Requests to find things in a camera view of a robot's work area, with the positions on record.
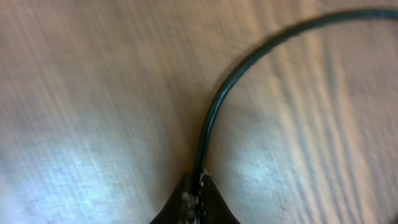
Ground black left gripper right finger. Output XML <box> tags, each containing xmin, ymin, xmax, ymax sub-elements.
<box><xmin>199</xmin><ymin>171</ymin><xmax>239</xmax><ymax>224</ymax></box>

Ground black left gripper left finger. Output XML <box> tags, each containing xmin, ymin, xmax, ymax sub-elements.
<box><xmin>150</xmin><ymin>174</ymin><xmax>195</xmax><ymax>224</ymax></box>

